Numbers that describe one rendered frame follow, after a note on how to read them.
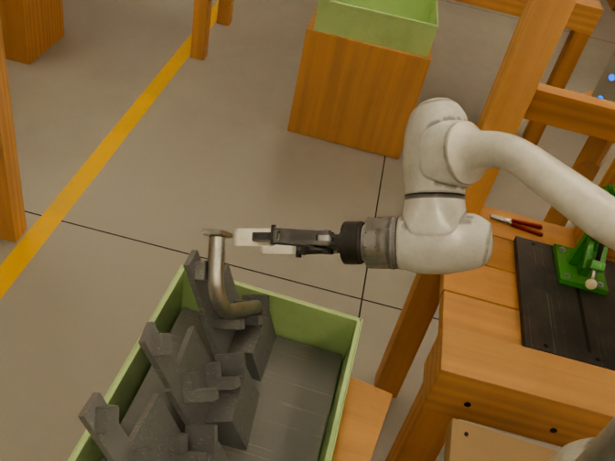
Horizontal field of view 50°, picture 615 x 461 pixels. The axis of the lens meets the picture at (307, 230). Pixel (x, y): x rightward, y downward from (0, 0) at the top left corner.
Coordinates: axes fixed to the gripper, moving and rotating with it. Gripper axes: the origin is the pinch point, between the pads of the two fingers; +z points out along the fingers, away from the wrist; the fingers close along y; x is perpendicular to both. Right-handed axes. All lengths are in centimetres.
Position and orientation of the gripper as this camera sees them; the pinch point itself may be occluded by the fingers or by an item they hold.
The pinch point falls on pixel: (253, 241)
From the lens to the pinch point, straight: 119.3
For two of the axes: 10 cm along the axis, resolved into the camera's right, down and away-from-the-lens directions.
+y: -2.6, -1.4, -9.6
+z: -9.7, 0.0, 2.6
